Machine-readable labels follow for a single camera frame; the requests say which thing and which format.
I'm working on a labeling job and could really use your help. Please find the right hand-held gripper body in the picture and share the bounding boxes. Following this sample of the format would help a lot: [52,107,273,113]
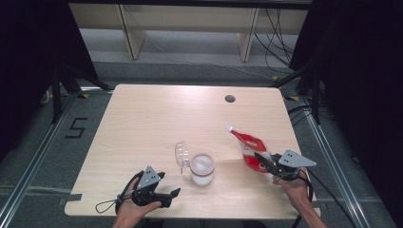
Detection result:
[270,149,317,182]

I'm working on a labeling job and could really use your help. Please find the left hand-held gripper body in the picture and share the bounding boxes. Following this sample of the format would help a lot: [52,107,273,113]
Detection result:
[130,165,174,209]

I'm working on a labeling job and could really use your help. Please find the red and clear spout pouch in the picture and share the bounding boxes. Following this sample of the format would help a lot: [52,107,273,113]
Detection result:
[226,124,274,174]

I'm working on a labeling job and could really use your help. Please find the clear glass jar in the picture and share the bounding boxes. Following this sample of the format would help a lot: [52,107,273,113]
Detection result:
[189,153,216,187]

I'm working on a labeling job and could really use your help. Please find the person's right hand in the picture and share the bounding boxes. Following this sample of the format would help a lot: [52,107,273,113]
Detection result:
[272,169,314,213]

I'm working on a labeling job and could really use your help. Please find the person's left hand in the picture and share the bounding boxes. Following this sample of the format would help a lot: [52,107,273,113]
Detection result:
[114,177,163,223]

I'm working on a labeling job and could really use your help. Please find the clear jar lid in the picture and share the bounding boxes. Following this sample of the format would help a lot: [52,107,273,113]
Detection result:
[174,141,192,175]

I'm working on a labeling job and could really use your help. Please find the black metal stand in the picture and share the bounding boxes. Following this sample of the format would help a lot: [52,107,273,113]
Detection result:
[50,61,112,125]
[270,61,326,125]

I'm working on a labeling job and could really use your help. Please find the dark curtain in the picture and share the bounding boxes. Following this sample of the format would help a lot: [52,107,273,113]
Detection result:
[289,0,403,228]
[0,0,99,160]

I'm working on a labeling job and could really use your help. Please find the light wooden shelf unit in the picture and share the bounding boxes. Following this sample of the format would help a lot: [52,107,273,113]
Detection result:
[69,3,310,63]

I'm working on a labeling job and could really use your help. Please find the right hand-held gripper cable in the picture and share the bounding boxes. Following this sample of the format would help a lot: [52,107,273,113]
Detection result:
[292,174,316,228]

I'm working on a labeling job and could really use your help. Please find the hand-held gripper cable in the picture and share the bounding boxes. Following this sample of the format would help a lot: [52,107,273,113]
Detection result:
[292,174,316,228]
[95,170,145,214]

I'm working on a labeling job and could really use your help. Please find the metal floor rail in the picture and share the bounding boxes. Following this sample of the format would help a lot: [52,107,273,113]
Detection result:
[0,91,78,224]
[298,94,370,228]

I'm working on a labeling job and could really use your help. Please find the left hand-held gripper cable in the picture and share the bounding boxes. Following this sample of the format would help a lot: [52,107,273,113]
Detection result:
[95,170,145,214]

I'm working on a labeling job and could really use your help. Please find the black floor cables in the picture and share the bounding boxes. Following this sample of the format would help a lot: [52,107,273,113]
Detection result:
[286,104,336,123]

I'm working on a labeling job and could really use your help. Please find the bundle of black hanging cables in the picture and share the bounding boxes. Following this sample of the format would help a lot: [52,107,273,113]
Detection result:
[253,8,297,68]

